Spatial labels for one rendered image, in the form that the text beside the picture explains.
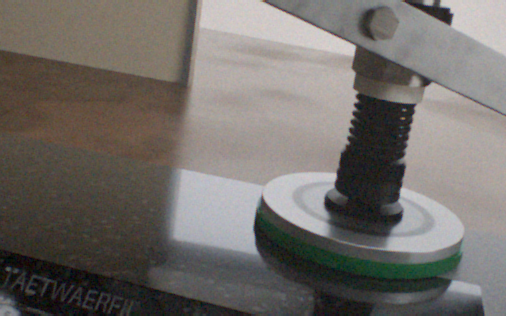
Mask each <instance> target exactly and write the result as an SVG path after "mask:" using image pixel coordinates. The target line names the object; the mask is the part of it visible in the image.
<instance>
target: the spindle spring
mask: <svg viewBox="0 0 506 316"><path fill-rule="evenodd" d="M356 98H357V99H358V100H357V101H354V102H353V107H354V108H356V109H354V110H353V111H352V112H351V113H352V116H353V117H352V118H351V119H350V124H351V125H352V126H351V127H349V128H348V129H349V133H350V134H348V136H347V140H348V143H347V144H346V145H345V148H346V150H348V151H349V152H351V153H352V154H356V155H358V156H362V157H366V158H370V159H378V160H397V159H401V158H403V157H404V156H405V155H406V150H405V149H406V148H407V147H408V144H407V140H408V139H409V136H410V135H409V132H410V131H411V124H412V123H414V117H412V116H413V115H414V114H415V113H416V109H415V107H417V104H403V102H395V101H388V100H381V99H376V98H371V97H369V96H367V95H364V94H362V93H359V92H358V93H357V94H356ZM367 105H370V106H375V107H380V108H387V109H398V110H402V111H389V110H382V109H377V108H371V107H368V106H367ZM404 110H406V111H404ZM365 113H368V114H373V115H379V116H385V117H396V118H400V119H387V118H380V117H375V116H370V115H366V114H365ZM403 118H405V119H403ZM364 121H365V123H369V124H373V125H380V126H387V127H398V128H382V127H376V126H370V125H367V124H364ZM402 127H403V128H402ZM362 130H364V131H368V132H372V133H379V134H386V135H397V136H381V135H375V134H369V133H365V132H362ZM360 138H362V139H365V140H369V142H375V143H381V144H395V145H377V144H371V143H366V142H363V140H360ZM358 147H360V148H364V149H368V150H373V151H381V152H392V153H377V152H370V151H366V150H362V149H359V148H358Z"/></svg>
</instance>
